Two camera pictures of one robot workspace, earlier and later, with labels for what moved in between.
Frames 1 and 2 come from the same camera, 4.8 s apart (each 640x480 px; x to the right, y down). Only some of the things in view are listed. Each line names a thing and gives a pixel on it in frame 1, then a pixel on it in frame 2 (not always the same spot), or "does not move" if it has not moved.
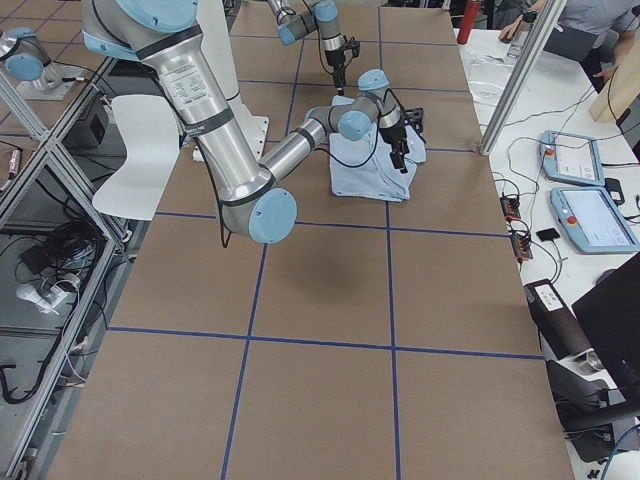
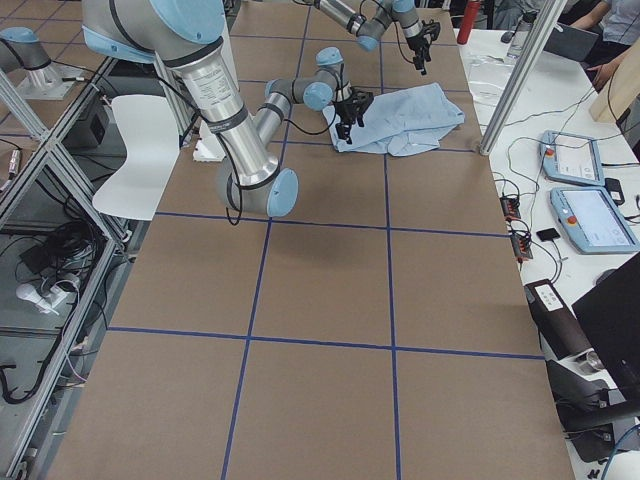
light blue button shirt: (363, 168) → (405, 122)
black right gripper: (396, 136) → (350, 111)
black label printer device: (561, 335) does not move
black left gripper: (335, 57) → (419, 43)
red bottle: (471, 13) does not move
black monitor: (610, 317) does not move
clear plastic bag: (489, 76) does not move
